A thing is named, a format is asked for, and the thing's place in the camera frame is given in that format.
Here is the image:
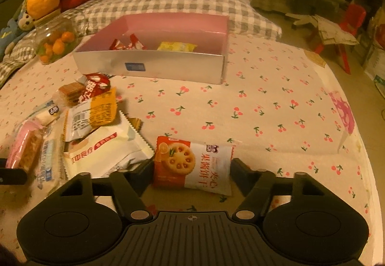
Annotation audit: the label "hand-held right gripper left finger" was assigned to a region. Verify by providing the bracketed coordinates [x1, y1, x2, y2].
[56, 159, 155, 223]

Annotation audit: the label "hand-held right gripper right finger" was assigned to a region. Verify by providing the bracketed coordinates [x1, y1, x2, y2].
[230, 158, 330, 223]

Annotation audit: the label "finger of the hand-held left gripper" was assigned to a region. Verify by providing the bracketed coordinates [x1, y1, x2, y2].
[0, 159, 28, 186]

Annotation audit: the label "pink snack packet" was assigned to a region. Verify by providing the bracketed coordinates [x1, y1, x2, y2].
[5, 121, 46, 172]

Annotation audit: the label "long white and blue packet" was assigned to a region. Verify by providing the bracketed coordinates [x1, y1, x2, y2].
[37, 133, 66, 192]

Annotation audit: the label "white packet with serrated edge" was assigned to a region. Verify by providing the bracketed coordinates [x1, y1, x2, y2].
[63, 116, 156, 180]

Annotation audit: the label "orange and white cookie packet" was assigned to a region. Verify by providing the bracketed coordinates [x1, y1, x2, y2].
[153, 135, 234, 196]

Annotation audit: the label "white cake packet dark label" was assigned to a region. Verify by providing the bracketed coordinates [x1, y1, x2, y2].
[32, 100, 66, 127]

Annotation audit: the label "white and orange snack packet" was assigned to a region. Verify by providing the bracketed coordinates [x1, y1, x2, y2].
[64, 88, 118, 142]

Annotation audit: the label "large red snack packet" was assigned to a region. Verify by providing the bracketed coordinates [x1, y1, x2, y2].
[77, 72, 112, 104]

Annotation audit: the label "clear cracker packet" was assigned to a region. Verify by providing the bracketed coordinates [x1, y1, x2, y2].
[58, 82, 84, 108]

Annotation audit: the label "silver box with pink inside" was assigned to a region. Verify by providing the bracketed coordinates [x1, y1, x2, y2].
[73, 13, 231, 85]

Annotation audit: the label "yellow snack packet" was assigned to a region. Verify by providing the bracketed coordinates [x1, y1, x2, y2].
[157, 41, 197, 53]

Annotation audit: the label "small red snack packets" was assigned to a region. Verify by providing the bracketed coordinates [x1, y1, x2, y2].
[109, 34, 147, 50]

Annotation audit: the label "glass jar of tangerines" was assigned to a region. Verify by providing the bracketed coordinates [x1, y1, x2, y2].
[34, 17, 78, 65]

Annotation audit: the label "blue plush toy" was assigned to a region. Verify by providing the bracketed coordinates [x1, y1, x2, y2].
[0, 11, 36, 56]

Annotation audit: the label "crumpled cardboard sheet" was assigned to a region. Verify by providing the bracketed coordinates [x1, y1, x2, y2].
[285, 13, 359, 46]

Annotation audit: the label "grey checkered pillow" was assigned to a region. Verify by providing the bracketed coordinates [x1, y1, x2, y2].
[73, 0, 282, 41]

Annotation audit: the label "large orange citrus fruit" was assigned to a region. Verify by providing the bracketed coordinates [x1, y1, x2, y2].
[26, 0, 60, 20]

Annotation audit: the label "red plastic stool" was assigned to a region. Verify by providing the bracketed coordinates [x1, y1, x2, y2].
[306, 4, 366, 74]

